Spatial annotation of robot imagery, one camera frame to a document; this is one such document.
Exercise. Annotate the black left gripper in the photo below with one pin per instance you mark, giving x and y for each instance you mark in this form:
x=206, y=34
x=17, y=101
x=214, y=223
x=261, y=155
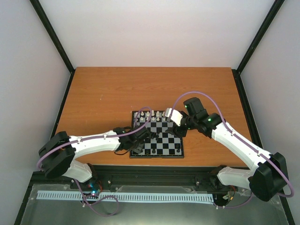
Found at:
x=139, y=149

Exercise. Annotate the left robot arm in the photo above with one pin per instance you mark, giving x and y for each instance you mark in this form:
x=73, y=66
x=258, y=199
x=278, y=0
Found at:
x=58, y=157

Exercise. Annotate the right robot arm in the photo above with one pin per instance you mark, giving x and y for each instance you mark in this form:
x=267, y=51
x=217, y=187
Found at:
x=239, y=150

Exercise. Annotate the black bishop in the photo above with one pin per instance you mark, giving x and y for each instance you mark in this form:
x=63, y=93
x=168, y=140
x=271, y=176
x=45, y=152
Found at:
x=177, y=145

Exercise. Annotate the black aluminium frame rail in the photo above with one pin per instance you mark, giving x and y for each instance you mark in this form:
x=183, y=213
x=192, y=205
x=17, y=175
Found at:
x=199, y=178

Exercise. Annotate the white slotted cable duct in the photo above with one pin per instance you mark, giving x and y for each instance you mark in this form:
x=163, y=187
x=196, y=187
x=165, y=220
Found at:
x=126, y=197

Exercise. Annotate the black and white chessboard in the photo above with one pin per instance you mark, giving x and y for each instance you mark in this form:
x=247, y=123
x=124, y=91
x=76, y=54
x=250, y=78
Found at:
x=165, y=145

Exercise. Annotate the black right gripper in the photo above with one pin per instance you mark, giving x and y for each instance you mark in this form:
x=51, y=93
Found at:
x=176, y=131

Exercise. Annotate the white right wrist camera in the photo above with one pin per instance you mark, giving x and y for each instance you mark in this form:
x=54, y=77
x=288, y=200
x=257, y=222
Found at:
x=174, y=116

